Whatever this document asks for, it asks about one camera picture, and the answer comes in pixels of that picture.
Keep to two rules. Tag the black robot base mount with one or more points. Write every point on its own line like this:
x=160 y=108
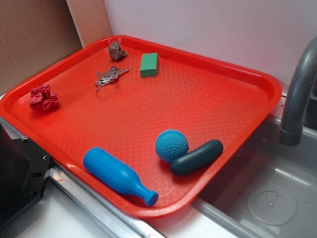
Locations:
x=24 y=169

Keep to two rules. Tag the grey toy faucet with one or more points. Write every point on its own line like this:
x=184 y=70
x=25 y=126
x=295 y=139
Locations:
x=300 y=107

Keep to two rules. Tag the blue plastic bottle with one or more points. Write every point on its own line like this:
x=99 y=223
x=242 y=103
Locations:
x=117 y=175

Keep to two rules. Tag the dark green toy cucumber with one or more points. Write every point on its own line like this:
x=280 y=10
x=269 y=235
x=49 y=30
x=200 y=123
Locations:
x=197 y=159

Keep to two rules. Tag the green rectangular block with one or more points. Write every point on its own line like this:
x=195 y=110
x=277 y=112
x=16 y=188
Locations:
x=149 y=65

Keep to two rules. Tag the bunch of silver keys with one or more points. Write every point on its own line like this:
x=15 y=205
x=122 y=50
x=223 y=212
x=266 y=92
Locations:
x=109 y=76

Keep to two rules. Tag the brown cardboard panel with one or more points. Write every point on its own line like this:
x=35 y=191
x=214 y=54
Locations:
x=35 y=34

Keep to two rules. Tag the crumpled red paper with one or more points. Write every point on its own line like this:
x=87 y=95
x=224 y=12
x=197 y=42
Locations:
x=42 y=98

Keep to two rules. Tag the brown rock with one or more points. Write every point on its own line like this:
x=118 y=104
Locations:
x=115 y=51

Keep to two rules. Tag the blue dimpled ball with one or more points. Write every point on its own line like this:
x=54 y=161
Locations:
x=171 y=144

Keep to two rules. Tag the red plastic tray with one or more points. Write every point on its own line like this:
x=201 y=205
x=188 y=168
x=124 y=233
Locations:
x=201 y=97

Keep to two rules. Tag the grey toy sink basin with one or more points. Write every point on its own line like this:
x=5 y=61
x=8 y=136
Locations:
x=266 y=190

